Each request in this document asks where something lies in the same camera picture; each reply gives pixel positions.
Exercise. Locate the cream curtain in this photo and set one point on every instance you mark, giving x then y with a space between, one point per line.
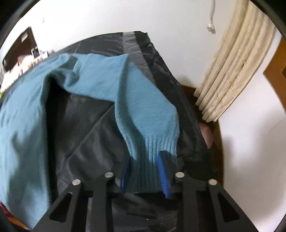
240 52

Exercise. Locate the dark wooden headboard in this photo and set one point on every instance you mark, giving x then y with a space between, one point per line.
24 45

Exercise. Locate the pink white bedding pile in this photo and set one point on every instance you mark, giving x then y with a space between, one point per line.
24 63

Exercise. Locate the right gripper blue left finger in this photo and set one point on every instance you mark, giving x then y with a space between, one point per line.
125 172

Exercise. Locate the wooden door frame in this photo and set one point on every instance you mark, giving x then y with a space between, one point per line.
275 71

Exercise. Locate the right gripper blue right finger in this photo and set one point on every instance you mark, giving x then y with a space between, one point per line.
167 170

